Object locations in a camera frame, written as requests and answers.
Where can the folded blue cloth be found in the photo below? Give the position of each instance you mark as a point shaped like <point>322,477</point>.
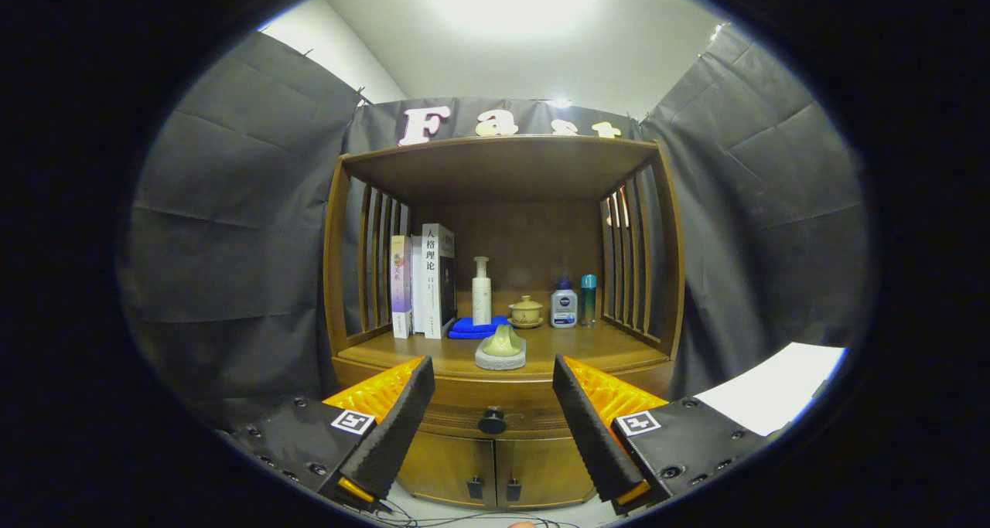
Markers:
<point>464,328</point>

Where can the wooden drawer with black knob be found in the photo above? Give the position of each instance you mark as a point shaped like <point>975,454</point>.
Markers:
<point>495,393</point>

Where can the purple white book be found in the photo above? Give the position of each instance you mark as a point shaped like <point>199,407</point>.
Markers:
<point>400,288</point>

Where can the thick white book dark cover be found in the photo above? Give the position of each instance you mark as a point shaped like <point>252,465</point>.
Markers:
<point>431,288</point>

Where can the teal slim bottle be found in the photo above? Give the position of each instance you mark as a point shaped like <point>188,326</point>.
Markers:
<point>588,300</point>

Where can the thin white book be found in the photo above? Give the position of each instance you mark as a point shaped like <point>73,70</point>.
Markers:
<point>416,288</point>

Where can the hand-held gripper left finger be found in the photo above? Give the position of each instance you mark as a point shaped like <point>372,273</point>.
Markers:
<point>398,424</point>

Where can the white bottle blue cap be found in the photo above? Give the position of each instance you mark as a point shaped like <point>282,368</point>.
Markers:
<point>564,308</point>

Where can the white side table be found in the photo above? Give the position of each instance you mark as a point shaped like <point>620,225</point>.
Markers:
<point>773,389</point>

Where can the wooden countertop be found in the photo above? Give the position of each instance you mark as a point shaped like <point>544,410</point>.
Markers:
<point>588,346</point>

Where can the beige lidded tea cup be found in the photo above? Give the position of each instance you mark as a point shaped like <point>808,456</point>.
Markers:
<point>526,311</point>

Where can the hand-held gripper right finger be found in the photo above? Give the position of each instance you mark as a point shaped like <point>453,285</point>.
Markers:
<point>588,424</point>

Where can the white pump bottle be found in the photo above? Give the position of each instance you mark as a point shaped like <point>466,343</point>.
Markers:
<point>482,296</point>

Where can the brown wooden cabinet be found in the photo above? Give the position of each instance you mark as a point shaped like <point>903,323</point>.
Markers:
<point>526,234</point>

